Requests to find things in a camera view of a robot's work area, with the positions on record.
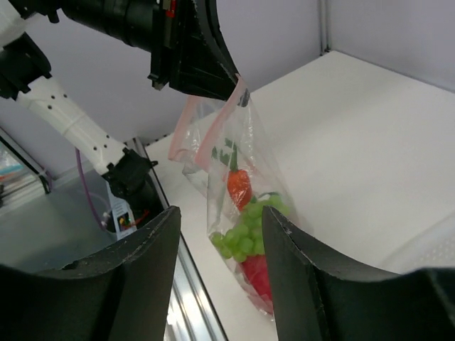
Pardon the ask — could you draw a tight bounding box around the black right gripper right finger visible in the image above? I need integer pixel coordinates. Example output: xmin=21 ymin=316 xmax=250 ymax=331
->
xmin=262 ymin=206 xmax=454 ymax=340

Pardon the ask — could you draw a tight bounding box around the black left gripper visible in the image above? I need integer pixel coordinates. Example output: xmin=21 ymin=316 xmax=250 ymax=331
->
xmin=149 ymin=0 xmax=250 ymax=107

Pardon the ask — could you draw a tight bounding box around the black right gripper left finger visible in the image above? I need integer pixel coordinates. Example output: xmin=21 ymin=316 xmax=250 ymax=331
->
xmin=1 ymin=206 xmax=181 ymax=340

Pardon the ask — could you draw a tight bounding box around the clear zip top bag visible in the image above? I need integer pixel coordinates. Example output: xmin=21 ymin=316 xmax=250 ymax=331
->
xmin=168 ymin=77 xmax=298 ymax=316

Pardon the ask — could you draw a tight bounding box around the green fake grapes bunch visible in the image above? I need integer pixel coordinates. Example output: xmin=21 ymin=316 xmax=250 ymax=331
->
xmin=209 ymin=193 xmax=290 ymax=263

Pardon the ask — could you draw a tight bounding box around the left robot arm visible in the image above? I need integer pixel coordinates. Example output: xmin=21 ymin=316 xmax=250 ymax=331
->
xmin=1 ymin=0 xmax=238 ymax=218

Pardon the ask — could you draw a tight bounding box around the red fake food piece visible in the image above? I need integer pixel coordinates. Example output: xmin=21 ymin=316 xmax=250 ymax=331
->
xmin=241 ymin=255 xmax=272 ymax=300

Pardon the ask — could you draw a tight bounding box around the orange fake carrot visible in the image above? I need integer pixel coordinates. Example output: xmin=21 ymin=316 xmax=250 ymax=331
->
xmin=227 ymin=144 xmax=252 ymax=212

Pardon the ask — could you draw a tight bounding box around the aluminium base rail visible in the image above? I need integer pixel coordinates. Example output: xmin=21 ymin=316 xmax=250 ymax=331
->
xmin=122 ymin=136 xmax=228 ymax=341

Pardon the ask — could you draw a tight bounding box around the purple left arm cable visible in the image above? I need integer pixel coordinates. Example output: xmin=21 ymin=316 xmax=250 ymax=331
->
xmin=74 ymin=147 xmax=107 ymax=232

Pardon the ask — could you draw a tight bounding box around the aluminium frame post left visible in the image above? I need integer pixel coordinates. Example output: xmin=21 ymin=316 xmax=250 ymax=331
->
xmin=318 ymin=0 xmax=332 ymax=55

